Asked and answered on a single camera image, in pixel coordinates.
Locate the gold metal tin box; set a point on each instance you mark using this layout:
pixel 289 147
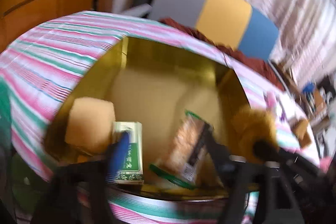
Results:
pixel 154 84

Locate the green white small carton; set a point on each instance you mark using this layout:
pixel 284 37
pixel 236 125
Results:
pixel 131 171

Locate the striped pink green tablecloth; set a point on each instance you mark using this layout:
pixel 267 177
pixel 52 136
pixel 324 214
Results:
pixel 44 65

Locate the yellow sponge piece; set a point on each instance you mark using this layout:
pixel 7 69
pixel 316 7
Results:
pixel 249 126

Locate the blue cup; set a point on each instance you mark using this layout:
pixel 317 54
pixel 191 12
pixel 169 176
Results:
pixel 309 88

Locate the patterned beige curtain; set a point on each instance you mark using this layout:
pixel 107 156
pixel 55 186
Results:
pixel 306 34

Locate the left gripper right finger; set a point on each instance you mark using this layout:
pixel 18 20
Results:
pixel 220 157

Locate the dark red cloth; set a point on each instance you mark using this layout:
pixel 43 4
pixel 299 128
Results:
pixel 258 65

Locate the cereal bar snack packet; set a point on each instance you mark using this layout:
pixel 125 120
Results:
pixel 181 161

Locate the grey yellow blue chair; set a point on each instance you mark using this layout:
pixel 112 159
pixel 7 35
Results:
pixel 231 23

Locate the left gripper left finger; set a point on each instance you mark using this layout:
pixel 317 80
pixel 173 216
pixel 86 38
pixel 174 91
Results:
pixel 116 156

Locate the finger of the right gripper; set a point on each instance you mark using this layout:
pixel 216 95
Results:
pixel 266 152

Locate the yellow sponge block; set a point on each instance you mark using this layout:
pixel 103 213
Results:
pixel 90 125

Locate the brown yellow sponge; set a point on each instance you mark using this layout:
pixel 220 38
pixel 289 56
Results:
pixel 300 131

